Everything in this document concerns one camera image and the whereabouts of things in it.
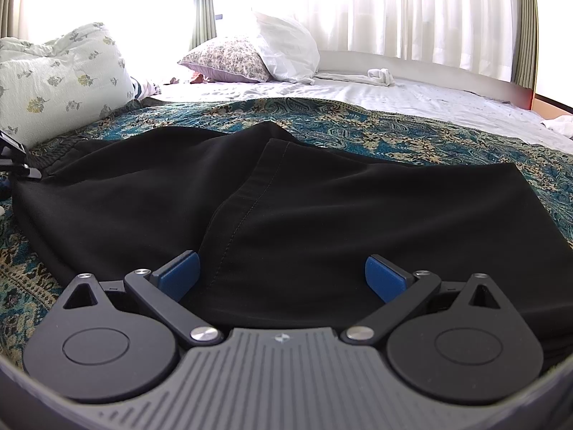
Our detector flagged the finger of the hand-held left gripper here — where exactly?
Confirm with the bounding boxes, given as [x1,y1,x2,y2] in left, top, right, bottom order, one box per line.
[0,130,44,181]

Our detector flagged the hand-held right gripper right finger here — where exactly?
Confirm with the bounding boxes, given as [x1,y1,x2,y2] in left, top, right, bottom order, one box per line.
[339,254,505,347]

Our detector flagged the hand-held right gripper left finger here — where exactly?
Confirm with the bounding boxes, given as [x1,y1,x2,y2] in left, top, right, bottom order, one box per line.
[63,251,225,348]

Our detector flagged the black pants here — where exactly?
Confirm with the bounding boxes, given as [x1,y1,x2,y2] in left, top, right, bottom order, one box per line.
[11,121,573,364]

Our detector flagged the floral white pillow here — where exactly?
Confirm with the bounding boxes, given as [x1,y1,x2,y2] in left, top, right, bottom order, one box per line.
[0,21,138,149]

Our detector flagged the striped cloth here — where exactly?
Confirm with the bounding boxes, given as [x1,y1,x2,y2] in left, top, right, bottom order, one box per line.
[132,76,163,100]

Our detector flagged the green curtain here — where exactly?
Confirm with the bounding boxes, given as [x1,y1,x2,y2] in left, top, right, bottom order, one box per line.
[511,0,541,90]
[190,0,221,51]
[0,0,24,39]

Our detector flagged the teal paisley blanket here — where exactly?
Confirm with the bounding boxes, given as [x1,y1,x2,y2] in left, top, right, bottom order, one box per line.
[0,96,573,370]

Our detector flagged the white bed sheet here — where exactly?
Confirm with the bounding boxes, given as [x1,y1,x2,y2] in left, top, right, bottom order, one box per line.
[151,71,573,147]

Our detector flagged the rolled white towel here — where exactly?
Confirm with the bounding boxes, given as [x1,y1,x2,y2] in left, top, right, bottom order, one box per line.
[313,67,395,87]

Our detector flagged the floral patterned pillow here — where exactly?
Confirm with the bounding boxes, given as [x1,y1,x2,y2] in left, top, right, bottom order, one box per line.
[177,36,272,84]

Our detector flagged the crumpled white cloth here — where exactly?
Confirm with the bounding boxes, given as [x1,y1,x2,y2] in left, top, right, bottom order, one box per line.
[539,115,573,140]

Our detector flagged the white sheer curtain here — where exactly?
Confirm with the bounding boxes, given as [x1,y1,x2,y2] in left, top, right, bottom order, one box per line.
[215,0,520,83]

